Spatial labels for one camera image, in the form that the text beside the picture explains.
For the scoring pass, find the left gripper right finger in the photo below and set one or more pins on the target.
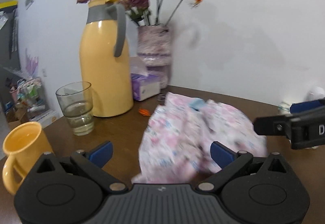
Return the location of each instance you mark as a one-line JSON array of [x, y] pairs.
[[231, 164]]

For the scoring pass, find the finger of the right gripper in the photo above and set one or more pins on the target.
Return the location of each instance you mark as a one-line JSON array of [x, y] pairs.
[[306, 106]]

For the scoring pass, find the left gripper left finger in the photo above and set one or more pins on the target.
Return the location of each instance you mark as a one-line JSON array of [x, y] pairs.
[[87, 165]]

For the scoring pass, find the pink floral baby garment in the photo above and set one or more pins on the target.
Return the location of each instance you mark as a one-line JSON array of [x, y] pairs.
[[176, 143]]

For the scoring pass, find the white robot speaker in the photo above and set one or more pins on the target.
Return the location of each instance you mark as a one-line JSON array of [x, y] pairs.
[[314, 93]]

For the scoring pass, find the clear drinking glass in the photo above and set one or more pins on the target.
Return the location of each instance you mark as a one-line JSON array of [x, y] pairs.
[[76, 103]]

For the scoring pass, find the yellow ceramic mug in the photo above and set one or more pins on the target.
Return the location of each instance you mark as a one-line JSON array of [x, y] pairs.
[[23, 146]]

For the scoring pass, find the small orange object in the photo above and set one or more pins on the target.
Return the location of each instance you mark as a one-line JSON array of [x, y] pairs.
[[144, 112]]

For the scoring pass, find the purple tissue box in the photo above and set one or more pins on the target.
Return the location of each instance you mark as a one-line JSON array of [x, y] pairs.
[[144, 87]]

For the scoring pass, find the cluttered storage rack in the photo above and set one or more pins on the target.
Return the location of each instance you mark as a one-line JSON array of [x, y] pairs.
[[29, 101]]

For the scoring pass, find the yellow thermos jug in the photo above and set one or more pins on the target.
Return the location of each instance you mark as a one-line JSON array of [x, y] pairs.
[[104, 58]]

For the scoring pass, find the purple patterned vase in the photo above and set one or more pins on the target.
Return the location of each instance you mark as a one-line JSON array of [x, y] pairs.
[[154, 49]]

